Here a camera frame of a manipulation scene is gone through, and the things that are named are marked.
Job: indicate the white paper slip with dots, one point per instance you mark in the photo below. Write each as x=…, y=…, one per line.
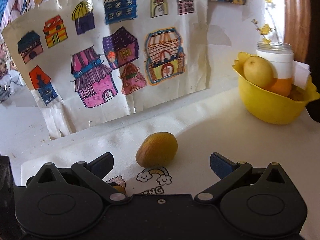
x=301, y=76

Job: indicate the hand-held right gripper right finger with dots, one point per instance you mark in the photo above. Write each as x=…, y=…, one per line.
x=220, y=166

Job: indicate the large orange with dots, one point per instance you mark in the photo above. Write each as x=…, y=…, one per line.
x=281, y=87

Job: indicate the yellow plastic bowl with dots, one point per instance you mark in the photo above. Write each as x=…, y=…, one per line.
x=267, y=107

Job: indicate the oval greenish-brown fruit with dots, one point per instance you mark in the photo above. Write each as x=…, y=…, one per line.
x=157, y=150

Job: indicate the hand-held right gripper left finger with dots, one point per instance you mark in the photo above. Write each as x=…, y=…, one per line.
x=103, y=162

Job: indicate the coloured houses drawing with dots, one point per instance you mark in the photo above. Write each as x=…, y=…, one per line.
x=100, y=55

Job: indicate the brown wooden frame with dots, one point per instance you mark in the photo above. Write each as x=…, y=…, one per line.
x=296, y=12

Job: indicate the coloured children drawing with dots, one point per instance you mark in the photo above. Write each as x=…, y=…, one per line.
x=15, y=2

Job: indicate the white printed cloth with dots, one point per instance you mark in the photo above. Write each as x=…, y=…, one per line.
x=225, y=135

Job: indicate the small brown longan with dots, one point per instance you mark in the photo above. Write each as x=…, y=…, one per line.
x=119, y=189

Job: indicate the white labelled glass jar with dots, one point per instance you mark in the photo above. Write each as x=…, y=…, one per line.
x=277, y=60

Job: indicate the yellow pear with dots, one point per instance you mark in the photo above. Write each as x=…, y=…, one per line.
x=257, y=71

